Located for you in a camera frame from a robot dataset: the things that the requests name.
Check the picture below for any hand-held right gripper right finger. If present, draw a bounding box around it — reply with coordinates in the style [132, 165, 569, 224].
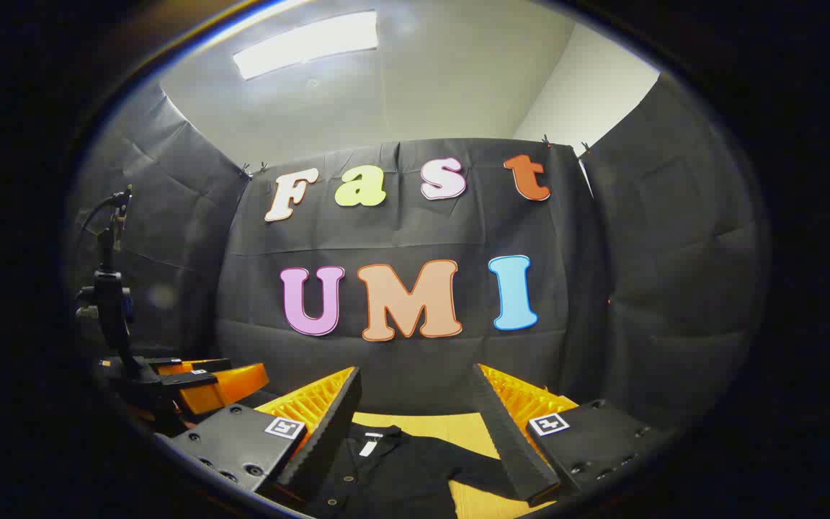
[471, 363, 675, 505]

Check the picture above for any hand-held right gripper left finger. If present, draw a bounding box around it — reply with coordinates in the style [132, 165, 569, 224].
[158, 366, 363, 505]

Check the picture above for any black shirt with white label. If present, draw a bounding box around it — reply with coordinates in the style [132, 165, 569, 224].
[300, 424, 531, 519]

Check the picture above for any black cable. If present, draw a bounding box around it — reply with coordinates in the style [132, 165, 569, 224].
[81, 190, 131, 239]

